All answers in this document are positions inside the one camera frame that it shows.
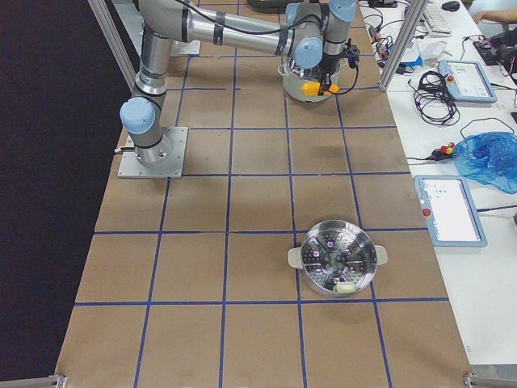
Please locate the aluminium frame post right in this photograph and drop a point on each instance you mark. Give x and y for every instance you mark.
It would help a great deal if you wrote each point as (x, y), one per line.
(405, 35)

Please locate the black computer mouse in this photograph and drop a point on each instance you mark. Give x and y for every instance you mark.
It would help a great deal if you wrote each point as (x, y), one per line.
(451, 6)

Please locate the steel steamer basket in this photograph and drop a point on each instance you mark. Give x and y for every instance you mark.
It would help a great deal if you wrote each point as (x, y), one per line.
(337, 258)

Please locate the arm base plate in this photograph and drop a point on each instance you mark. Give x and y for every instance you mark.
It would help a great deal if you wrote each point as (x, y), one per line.
(164, 160)

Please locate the emergency stop button box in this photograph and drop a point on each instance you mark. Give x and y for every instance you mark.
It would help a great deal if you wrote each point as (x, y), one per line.
(443, 152)

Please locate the blue plastic bag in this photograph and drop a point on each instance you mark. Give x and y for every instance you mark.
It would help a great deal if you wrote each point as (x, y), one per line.
(488, 158)

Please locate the white keyboard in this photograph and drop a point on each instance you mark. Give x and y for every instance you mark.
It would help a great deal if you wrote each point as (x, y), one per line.
(434, 22)

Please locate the near teach pendant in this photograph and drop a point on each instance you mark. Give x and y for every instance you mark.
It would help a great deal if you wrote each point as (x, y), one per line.
(450, 214)

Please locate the steel pot with handles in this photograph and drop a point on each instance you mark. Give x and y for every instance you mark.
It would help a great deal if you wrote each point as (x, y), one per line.
(294, 77)

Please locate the far teach pendant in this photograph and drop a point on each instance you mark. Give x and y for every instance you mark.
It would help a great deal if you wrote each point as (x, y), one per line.
(466, 81)

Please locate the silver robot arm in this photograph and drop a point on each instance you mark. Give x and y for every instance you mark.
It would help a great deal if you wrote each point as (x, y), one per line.
(313, 40)

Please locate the teach pendant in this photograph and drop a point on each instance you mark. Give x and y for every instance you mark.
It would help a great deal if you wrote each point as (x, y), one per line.
(450, 214)
(466, 81)

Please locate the yellow corn cob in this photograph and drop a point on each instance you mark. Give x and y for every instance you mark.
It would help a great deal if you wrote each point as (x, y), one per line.
(317, 89)

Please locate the aluminium frame post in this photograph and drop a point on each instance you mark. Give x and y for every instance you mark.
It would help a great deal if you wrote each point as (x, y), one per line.
(108, 28)
(405, 35)

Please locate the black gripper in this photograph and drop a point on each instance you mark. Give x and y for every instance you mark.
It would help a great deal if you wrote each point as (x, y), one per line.
(330, 67)

